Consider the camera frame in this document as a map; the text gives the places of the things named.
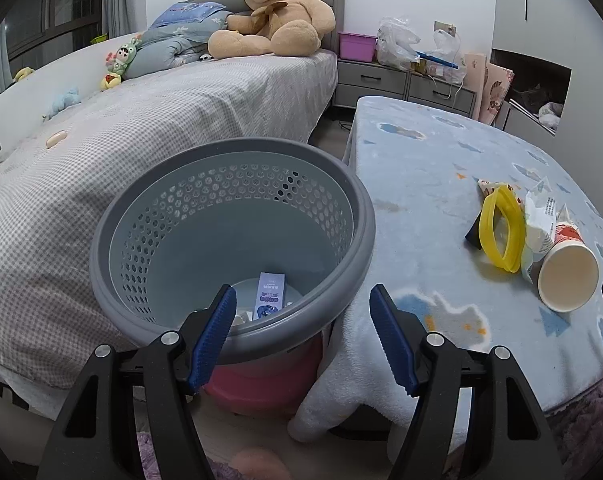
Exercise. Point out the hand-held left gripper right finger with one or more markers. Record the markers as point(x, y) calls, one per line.
point(394, 340)

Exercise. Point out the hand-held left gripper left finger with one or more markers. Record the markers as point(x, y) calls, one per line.
point(211, 335)

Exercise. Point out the small white carton box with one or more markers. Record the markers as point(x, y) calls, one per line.
point(241, 317)

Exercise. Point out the red and white paper cup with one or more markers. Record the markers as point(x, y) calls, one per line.
point(566, 275)

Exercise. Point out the small blue white box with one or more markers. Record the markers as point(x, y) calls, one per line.
point(270, 290)

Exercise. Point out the teal and white packet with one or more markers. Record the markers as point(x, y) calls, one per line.
point(541, 220)

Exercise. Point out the grey perforated plastic basket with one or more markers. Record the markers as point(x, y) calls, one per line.
point(301, 230)

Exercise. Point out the yellow round lid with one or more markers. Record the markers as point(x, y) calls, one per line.
point(487, 225)

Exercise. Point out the red and cream snack wrapper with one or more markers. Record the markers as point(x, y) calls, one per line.
point(486, 187)

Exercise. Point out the pink plastic stool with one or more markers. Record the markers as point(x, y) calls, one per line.
point(261, 385)

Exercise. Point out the purple fluffy rug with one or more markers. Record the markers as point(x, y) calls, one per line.
point(591, 410)

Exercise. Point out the table with blue cloth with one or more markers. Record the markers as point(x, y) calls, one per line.
point(431, 170)

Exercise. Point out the white cloth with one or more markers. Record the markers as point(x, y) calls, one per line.
point(550, 112)

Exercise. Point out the dark grey bundle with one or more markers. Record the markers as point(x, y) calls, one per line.
point(526, 96)

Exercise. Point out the pink printed board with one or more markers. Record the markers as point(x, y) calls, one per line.
point(499, 90)

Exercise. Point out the grey checked bed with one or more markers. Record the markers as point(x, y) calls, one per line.
point(156, 110)

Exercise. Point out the small pink case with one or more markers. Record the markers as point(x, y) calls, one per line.
point(56, 140)

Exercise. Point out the grey nightstand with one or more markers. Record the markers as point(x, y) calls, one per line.
point(431, 92)
point(371, 77)

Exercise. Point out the yellow and red plush toy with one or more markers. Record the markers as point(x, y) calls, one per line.
point(110, 81)

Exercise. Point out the light blue plush toy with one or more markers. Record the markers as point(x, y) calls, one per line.
point(63, 101)

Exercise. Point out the blue stick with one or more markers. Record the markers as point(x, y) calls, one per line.
point(436, 59)

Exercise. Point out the white wardrobe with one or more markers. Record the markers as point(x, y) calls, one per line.
point(556, 10)

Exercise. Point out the blue flowered quilt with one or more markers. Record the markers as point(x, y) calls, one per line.
point(166, 50)

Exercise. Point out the clear plastic bag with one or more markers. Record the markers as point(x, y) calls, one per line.
point(396, 45)
point(449, 47)

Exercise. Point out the green plush doll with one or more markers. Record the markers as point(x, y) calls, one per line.
point(124, 55)

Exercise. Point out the purple storage box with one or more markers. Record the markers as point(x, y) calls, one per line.
point(356, 47)

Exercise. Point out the small green tray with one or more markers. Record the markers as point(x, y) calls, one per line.
point(98, 38)

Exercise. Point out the blue printed pillow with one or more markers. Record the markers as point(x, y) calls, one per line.
point(186, 14)

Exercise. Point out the large tan teddy bear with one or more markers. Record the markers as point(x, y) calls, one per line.
point(291, 20)

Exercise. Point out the dark window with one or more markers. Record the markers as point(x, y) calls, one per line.
point(56, 0)

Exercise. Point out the grey wall socket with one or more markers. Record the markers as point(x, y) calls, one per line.
point(444, 27)

